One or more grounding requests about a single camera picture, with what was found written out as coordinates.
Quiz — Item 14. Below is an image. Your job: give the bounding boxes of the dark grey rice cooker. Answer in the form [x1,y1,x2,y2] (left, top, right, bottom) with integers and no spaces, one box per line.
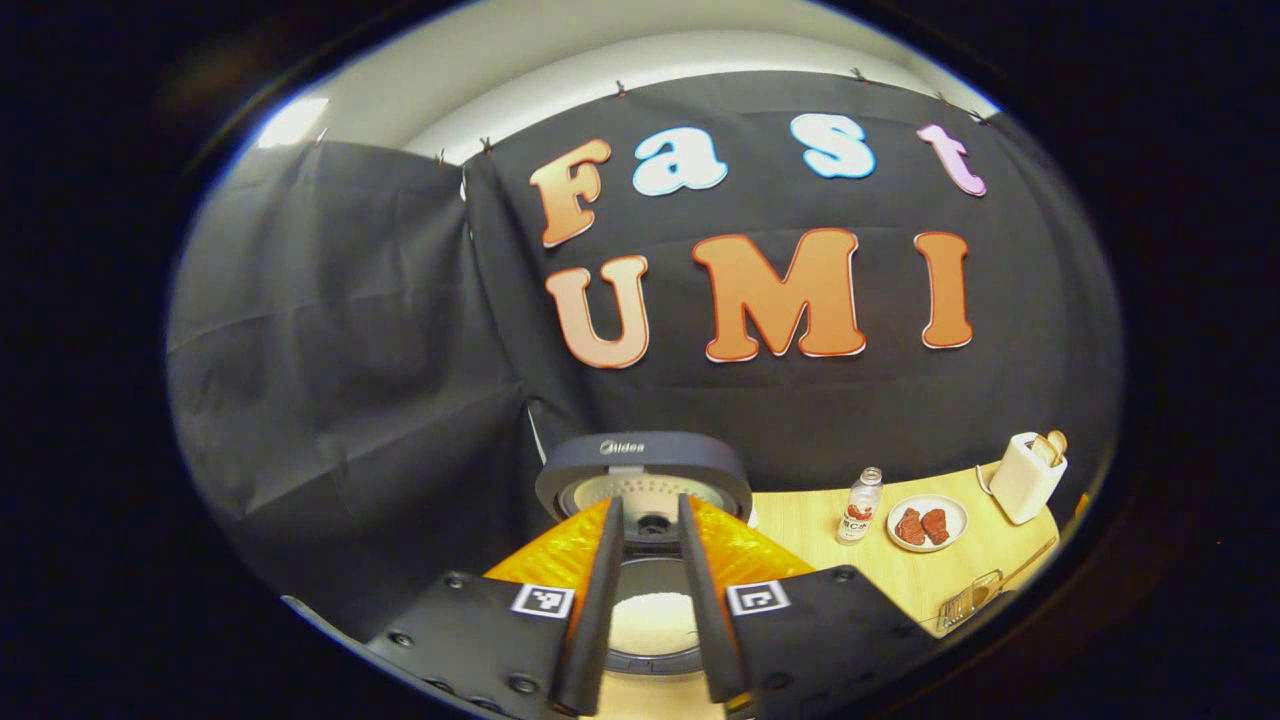
[535,432,753,676]

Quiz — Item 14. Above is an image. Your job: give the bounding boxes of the clear chopstick holder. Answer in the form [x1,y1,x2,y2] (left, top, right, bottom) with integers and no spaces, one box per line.
[938,570,1004,632]

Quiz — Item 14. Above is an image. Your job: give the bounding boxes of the white toaster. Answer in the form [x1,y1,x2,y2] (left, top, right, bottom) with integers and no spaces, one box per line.
[988,432,1069,526]

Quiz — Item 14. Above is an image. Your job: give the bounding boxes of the white round plate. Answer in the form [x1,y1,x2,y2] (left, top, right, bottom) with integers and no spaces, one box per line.
[887,495,969,553]

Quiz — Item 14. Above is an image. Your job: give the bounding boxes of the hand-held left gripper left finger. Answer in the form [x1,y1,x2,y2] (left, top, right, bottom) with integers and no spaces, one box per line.
[365,497,626,719]

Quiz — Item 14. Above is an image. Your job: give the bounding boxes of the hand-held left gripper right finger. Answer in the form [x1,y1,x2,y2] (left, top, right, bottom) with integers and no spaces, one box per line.
[678,495,936,720]

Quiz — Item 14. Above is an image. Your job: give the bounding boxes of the white rice heap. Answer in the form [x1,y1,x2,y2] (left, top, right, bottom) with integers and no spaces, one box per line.
[608,592,698,657]

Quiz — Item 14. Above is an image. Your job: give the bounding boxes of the small clear drink bottle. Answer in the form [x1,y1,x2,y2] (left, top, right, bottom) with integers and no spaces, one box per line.
[836,467,884,545]

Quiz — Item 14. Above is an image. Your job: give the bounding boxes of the black backdrop cloth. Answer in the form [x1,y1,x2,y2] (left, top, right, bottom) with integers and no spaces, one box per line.
[168,70,1123,641]

